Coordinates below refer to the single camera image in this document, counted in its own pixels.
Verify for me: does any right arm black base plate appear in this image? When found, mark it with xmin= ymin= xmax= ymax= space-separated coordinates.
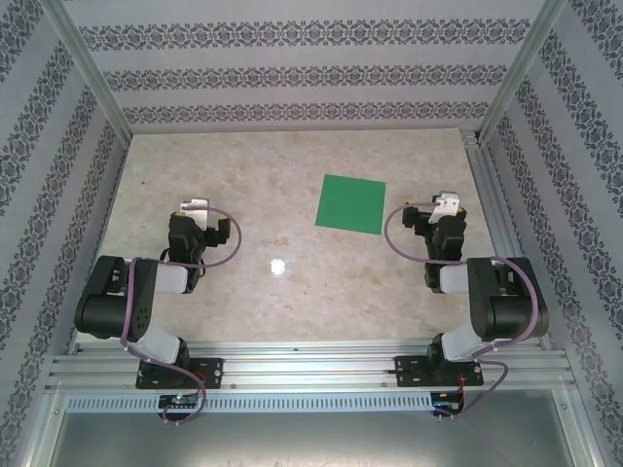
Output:
xmin=394 ymin=354 xmax=486 ymax=389

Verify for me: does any aluminium frame post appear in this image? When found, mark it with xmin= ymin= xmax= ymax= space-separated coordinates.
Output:
xmin=476 ymin=0 xmax=570 ymax=143
xmin=46 ymin=0 xmax=132 ymax=140

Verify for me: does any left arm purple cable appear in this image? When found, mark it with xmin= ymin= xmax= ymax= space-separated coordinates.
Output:
xmin=119 ymin=206 xmax=243 ymax=428

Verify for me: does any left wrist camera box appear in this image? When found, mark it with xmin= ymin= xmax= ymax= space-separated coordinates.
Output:
xmin=177 ymin=198 xmax=211 ymax=230

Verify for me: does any grey metal sheet panel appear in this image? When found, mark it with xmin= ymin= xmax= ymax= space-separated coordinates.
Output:
xmin=18 ymin=391 xmax=605 ymax=467

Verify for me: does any green square paper sheet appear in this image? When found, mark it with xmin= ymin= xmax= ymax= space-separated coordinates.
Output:
xmin=314 ymin=173 xmax=387 ymax=236

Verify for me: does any slotted grey cable duct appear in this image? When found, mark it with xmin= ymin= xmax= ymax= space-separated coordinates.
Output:
xmin=65 ymin=392 xmax=468 ymax=414

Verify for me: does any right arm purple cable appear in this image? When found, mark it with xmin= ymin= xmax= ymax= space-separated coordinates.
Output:
xmin=384 ymin=200 xmax=549 ymax=425

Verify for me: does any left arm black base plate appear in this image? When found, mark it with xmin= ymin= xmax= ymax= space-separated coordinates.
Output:
xmin=135 ymin=357 xmax=225 ymax=390

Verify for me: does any aluminium side rail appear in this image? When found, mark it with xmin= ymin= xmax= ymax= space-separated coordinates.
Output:
xmin=459 ymin=128 xmax=554 ymax=351

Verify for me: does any aluminium mounting rail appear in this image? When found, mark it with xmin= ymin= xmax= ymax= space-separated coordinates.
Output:
xmin=46 ymin=340 xmax=575 ymax=393

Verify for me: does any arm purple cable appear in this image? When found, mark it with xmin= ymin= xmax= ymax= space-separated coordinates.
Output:
xmin=384 ymin=200 xmax=549 ymax=425
xmin=119 ymin=206 xmax=243 ymax=428

